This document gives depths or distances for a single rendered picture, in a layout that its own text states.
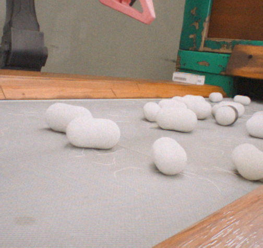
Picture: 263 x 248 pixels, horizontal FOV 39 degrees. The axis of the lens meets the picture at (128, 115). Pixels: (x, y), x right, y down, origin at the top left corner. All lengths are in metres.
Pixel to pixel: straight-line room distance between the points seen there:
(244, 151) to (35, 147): 0.12
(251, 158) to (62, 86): 0.31
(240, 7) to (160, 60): 1.12
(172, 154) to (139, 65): 1.86
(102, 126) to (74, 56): 2.13
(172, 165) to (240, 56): 0.65
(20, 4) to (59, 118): 0.54
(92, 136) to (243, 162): 0.09
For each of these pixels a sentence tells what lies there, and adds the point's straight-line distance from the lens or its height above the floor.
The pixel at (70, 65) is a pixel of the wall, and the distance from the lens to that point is 2.37.
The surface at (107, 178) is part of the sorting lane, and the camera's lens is 0.19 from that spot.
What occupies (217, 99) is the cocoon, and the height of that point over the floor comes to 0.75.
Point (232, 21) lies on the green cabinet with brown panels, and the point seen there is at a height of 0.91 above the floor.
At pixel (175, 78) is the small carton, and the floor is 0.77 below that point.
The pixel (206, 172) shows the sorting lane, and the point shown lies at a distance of 0.22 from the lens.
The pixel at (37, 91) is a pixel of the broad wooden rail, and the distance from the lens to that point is 0.44.
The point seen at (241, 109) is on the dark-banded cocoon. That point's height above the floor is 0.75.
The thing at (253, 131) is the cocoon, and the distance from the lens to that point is 0.37.
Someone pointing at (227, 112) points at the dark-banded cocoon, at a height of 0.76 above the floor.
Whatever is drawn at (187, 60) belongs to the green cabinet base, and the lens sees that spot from 0.94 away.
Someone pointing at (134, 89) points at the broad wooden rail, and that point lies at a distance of 0.58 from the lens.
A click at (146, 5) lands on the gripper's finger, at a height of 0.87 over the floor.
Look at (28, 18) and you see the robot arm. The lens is 0.78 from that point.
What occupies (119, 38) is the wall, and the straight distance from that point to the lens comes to 2.14.
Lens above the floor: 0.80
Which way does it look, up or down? 9 degrees down
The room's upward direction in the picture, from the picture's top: 7 degrees clockwise
